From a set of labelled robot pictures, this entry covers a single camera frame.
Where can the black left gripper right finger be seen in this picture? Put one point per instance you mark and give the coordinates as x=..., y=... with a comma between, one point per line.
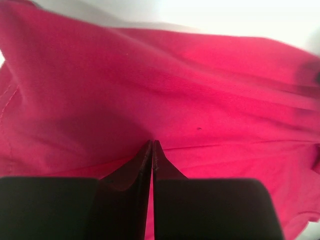
x=209, y=209

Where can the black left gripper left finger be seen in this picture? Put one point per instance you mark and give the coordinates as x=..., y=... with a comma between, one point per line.
x=78, y=208

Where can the pink t shirt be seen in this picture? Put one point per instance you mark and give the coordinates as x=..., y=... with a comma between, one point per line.
x=77, y=99

